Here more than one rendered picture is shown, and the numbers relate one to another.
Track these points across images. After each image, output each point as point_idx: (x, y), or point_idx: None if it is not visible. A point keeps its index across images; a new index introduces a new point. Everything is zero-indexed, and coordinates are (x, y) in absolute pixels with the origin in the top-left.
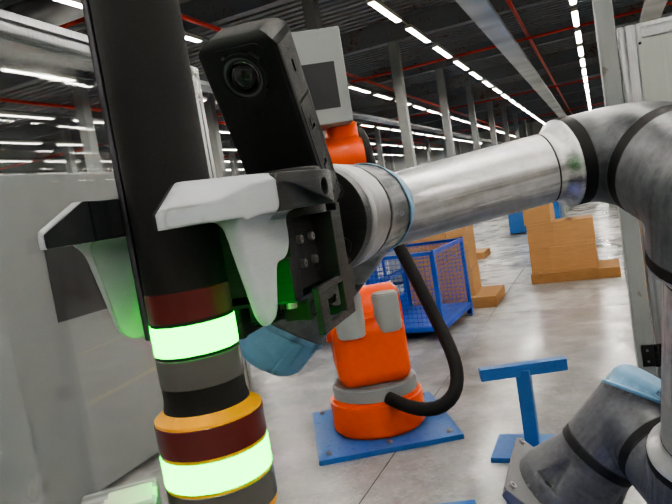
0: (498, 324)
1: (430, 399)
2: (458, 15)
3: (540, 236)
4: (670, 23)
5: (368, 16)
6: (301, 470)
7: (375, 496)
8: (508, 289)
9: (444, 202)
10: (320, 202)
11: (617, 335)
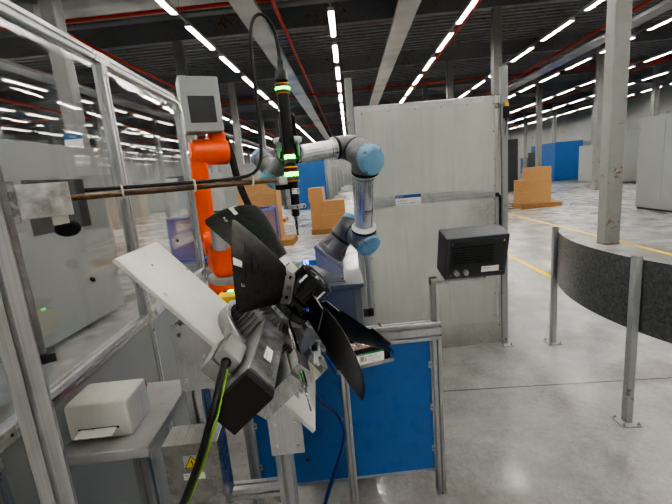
0: (294, 253)
1: None
2: (273, 73)
3: (317, 208)
4: (372, 108)
5: (215, 63)
6: None
7: None
8: (299, 237)
9: (306, 154)
10: (302, 142)
11: (353, 256)
